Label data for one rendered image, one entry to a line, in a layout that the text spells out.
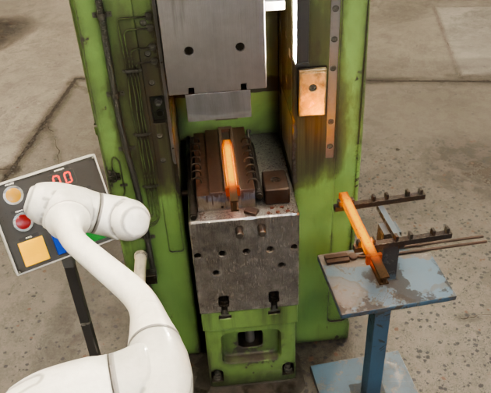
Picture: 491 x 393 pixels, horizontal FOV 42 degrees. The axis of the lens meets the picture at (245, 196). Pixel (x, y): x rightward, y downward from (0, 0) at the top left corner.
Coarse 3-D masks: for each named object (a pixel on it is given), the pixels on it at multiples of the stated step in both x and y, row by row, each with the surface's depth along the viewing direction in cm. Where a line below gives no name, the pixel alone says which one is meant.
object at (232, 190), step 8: (224, 144) 236; (224, 152) 231; (224, 160) 231; (232, 160) 227; (232, 168) 223; (232, 176) 219; (232, 184) 215; (232, 192) 210; (232, 200) 206; (232, 208) 209
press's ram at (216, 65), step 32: (160, 0) 174; (192, 0) 175; (224, 0) 176; (256, 0) 177; (192, 32) 181; (224, 32) 181; (256, 32) 182; (192, 64) 186; (224, 64) 187; (256, 64) 188
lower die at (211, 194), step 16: (224, 128) 247; (240, 128) 248; (208, 144) 240; (240, 144) 238; (208, 160) 231; (240, 160) 230; (208, 176) 223; (224, 176) 220; (240, 176) 221; (208, 192) 217; (224, 192) 215; (240, 192) 216; (208, 208) 218; (224, 208) 219
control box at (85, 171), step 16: (80, 160) 197; (96, 160) 199; (32, 176) 191; (48, 176) 193; (80, 176) 197; (96, 176) 199; (0, 192) 187; (0, 208) 187; (16, 208) 189; (0, 224) 188; (32, 224) 191; (16, 240) 190; (48, 240) 193; (16, 256) 190; (64, 256) 195; (16, 272) 190
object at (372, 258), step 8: (344, 192) 214; (344, 200) 210; (344, 208) 208; (352, 208) 206; (352, 216) 203; (352, 224) 201; (360, 224) 200; (360, 232) 196; (368, 240) 193; (368, 248) 190; (368, 256) 187; (376, 256) 187; (368, 264) 188; (376, 264) 184; (376, 272) 185; (384, 272) 181; (384, 280) 180
